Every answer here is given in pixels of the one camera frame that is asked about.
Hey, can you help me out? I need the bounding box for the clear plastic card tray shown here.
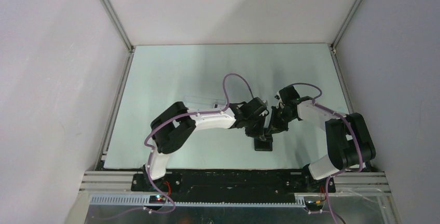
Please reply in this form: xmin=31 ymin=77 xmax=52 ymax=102
xmin=183 ymin=95 xmax=226 ymax=111

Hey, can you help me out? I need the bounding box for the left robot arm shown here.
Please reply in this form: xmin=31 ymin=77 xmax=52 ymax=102
xmin=144 ymin=97 xmax=269 ymax=191

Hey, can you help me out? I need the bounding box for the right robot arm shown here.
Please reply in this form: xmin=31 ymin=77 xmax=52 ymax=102
xmin=264 ymin=85 xmax=376 ymax=192

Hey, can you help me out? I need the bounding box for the right controller board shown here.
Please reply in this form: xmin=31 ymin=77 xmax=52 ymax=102
xmin=304 ymin=200 xmax=326 ymax=213

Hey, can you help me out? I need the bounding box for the controller board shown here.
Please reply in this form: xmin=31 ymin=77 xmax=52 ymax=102
xmin=304 ymin=200 xmax=326 ymax=213
xmin=148 ymin=194 xmax=168 ymax=205

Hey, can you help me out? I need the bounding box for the left controller board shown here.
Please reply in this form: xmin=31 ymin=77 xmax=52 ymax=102
xmin=148 ymin=194 xmax=168 ymax=205

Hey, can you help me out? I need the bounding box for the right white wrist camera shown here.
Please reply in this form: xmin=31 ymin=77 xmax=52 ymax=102
xmin=274 ymin=92 xmax=284 ymax=109

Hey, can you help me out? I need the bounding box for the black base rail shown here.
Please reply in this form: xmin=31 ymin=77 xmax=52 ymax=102
xmin=131 ymin=169 xmax=336 ymax=204

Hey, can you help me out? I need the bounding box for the right aluminium frame post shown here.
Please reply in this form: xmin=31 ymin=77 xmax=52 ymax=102
xmin=331 ymin=0 xmax=363 ymax=53

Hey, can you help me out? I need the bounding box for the aluminium frame post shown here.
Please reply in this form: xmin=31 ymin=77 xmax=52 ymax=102
xmin=331 ymin=0 xmax=363 ymax=53
xmin=86 ymin=0 xmax=135 ymax=53

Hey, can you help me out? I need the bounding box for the left aluminium frame post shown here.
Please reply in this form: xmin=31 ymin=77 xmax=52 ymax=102
xmin=86 ymin=0 xmax=135 ymax=53

